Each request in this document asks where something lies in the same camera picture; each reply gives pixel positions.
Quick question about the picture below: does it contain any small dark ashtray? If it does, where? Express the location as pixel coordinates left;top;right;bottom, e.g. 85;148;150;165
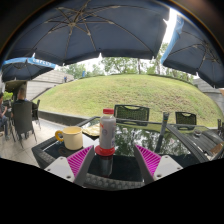
192;128;204;137

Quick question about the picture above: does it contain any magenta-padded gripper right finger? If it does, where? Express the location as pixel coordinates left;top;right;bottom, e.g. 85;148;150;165
133;143;184;186

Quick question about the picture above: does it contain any person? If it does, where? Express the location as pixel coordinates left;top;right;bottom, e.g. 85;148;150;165
0;91;11;140
12;86;39;116

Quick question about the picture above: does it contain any yellow crumpled packet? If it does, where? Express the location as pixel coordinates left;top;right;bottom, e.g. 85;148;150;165
81;123;101;137

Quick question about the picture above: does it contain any red-capped clear drink bottle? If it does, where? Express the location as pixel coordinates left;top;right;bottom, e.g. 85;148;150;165
98;108;117;150

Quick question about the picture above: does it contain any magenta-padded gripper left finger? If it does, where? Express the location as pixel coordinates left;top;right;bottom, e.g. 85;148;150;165
44;144;96;187

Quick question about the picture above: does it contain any large navy patio umbrella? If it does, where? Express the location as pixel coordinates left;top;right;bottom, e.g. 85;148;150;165
3;0;172;67

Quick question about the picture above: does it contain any navy umbrella with blue trim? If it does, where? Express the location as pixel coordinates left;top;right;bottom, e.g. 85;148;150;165
1;56;57;83

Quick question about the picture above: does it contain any flat round red coaster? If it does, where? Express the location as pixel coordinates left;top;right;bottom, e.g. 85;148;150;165
94;145;116;157

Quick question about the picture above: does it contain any cream mug with yellow handle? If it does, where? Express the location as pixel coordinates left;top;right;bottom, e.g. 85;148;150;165
54;125;84;151

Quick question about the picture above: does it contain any dark wicker patio chair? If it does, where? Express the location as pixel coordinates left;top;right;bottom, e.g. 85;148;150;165
10;101;38;148

